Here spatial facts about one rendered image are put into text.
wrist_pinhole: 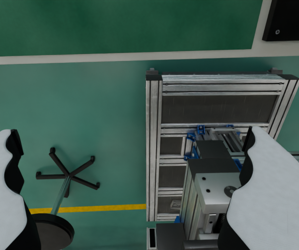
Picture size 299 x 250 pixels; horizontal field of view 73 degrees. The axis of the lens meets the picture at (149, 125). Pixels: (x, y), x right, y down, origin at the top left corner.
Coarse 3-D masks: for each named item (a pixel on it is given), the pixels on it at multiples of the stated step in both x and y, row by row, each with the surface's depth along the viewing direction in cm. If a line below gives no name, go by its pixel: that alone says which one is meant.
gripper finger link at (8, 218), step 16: (0, 144) 9; (16, 144) 10; (0, 160) 8; (16, 160) 10; (0, 176) 7; (16, 176) 8; (0, 192) 7; (16, 192) 7; (0, 208) 6; (16, 208) 6; (0, 224) 6; (16, 224) 6; (32, 224) 6; (0, 240) 5; (16, 240) 6; (32, 240) 6
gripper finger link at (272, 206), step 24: (264, 144) 9; (264, 168) 8; (288, 168) 8; (240, 192) 7; (264, 192) 7; (288, 192) 7; (240, 216) 6; (264, 216) 6; (288, 216) 6; (240, 240) 6; (264, 240) 5; (288, 240) 5
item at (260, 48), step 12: (264, 0) 44; (264, 12) 45; (264, 24) 46; (252, 48) 49; (264, 48) 49; (276, 48) 49; (288, 48) 49; (0, 60) 48; (12, 60) 49; (24, 60) 49; (36, 60) 49; (48, 60) 49; (60, 60) 49; (72, 60) 49; (84, 60) 49; (96, 60) 49; (108, 60) 49; (120, 60) 49; (132, 60) 50; (144, 60) 50
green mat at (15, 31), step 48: (0, 0) 42; (48, 0) 42; (96, 0) 43; (144, 0) 43; (192, 0) 43; (240, 0) 43; (0, 48) 47; (48, 48) 47; (96, 48) 48; (144, 48) 48; (192, 48) 48; (240, 48) 49
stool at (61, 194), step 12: (60, 168) 158; (84, 168) 159; (84, 180) 169; (60, 192) 148; (60, 204) 142; (36, 216) 116; (48, 216) 117; (48, 228) 117; (60, 228) 118; (72, 228) 124; (48, 240) 124; (60, 240) 124; (72, 240) 127
